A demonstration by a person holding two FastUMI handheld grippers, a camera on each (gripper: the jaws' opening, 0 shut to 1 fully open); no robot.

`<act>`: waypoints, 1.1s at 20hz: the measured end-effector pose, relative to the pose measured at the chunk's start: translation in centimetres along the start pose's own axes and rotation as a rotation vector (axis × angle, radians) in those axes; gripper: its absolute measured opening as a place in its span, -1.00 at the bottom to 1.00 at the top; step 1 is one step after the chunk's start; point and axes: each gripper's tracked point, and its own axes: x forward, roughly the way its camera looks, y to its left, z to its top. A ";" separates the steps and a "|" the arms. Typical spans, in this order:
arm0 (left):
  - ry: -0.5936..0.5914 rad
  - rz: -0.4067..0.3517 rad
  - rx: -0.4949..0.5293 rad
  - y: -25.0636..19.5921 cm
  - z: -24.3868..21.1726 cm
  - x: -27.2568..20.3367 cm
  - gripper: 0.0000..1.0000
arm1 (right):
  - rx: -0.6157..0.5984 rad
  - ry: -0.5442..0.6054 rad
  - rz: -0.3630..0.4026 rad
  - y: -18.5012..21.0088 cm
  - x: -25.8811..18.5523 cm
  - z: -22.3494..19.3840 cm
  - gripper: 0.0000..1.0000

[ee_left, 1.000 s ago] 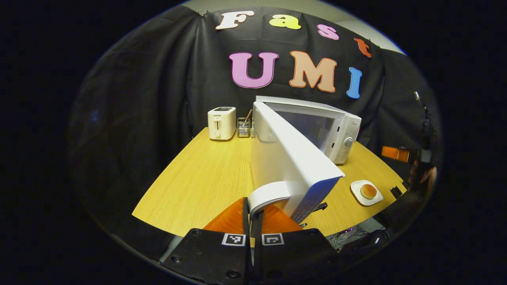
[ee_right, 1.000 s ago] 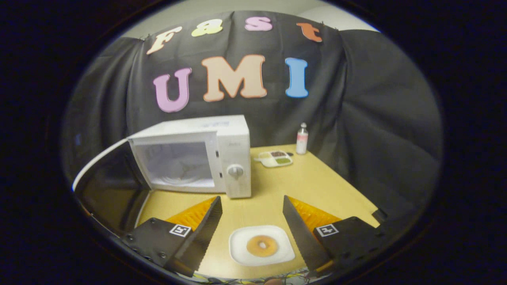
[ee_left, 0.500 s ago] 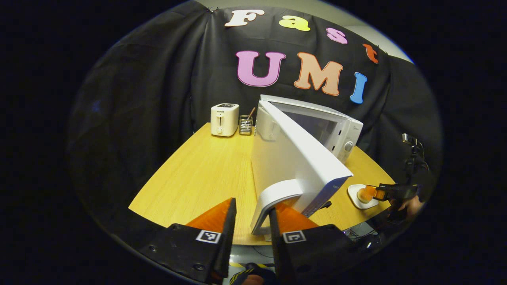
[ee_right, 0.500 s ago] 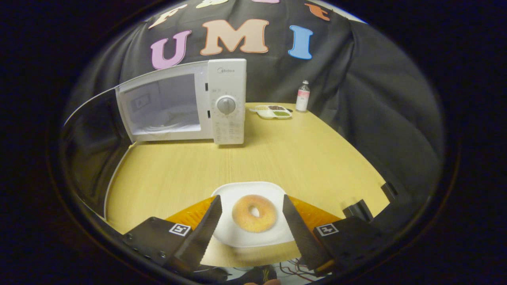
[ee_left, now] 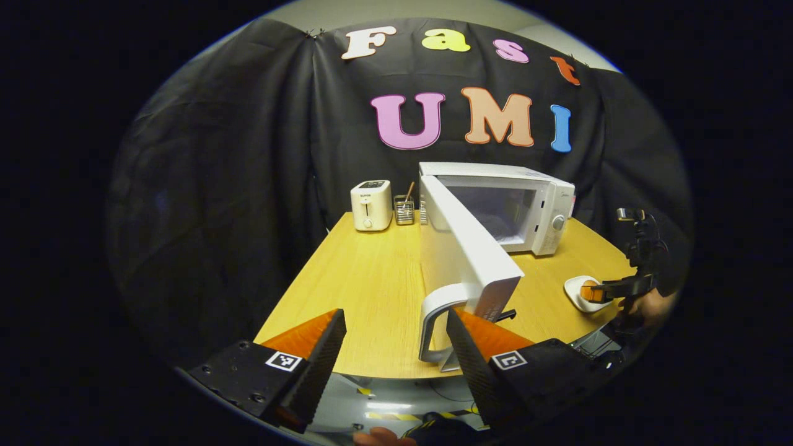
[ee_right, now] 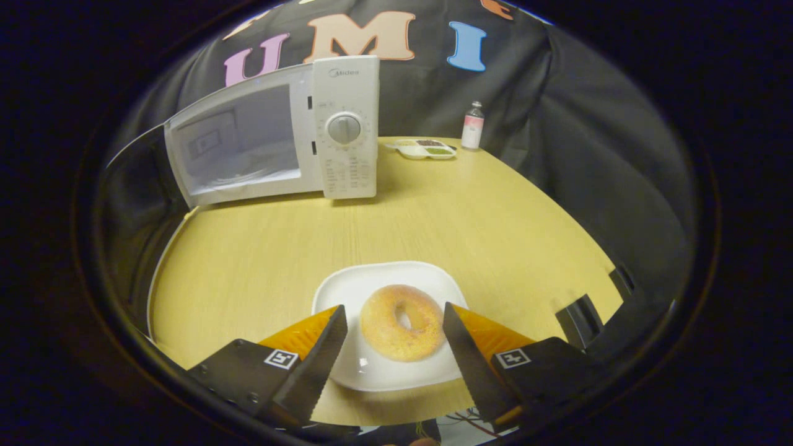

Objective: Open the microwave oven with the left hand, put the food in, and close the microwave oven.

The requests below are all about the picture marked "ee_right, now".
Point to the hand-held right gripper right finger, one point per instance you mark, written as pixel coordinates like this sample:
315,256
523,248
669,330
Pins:
468,365

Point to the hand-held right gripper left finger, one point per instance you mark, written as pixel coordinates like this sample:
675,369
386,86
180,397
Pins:
319,365

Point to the white square plate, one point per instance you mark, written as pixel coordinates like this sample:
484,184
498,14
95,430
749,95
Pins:
359,371

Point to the golden bagel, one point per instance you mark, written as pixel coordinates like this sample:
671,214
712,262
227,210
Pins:
378,328

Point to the white microwave oven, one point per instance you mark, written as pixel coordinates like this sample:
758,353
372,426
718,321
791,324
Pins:
347,161

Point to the black table edge clamp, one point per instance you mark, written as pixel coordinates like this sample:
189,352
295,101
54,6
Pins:
579,322
622,282

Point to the white divided snack dish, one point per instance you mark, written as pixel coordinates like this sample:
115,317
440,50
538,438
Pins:
412,150

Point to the small pink label bottle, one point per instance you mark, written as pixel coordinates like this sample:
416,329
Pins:
473,130

